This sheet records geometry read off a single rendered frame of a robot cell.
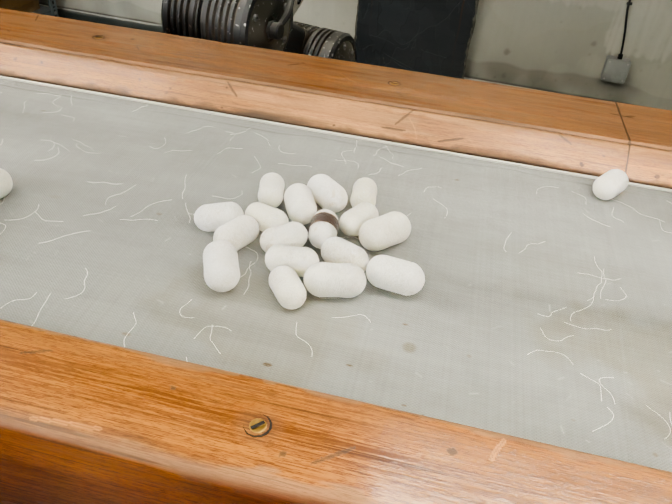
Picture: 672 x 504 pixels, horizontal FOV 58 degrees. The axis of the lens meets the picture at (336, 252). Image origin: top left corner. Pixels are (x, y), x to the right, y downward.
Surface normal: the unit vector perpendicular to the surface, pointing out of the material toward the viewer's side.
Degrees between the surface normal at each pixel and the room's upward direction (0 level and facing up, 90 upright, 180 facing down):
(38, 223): 0
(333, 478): 0
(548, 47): 89
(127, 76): 45
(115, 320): 0
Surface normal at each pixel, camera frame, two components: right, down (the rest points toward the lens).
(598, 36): -0.26, 0.57
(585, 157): -0.11, -0.15
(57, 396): 0.07, -0.79
